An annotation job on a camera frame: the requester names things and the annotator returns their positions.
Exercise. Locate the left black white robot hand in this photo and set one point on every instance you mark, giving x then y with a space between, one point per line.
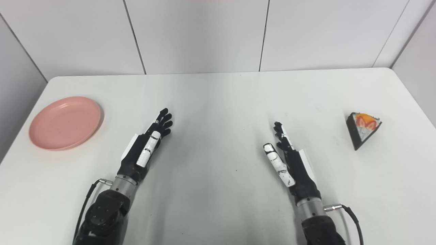
134 156

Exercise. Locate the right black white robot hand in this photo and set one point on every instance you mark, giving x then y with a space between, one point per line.
301 170

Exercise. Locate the cake slice with fruit topping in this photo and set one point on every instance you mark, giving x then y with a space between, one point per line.
361 131

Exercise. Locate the pink round plate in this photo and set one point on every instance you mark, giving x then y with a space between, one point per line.
64 124

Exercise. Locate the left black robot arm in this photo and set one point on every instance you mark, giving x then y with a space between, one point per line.
105 214

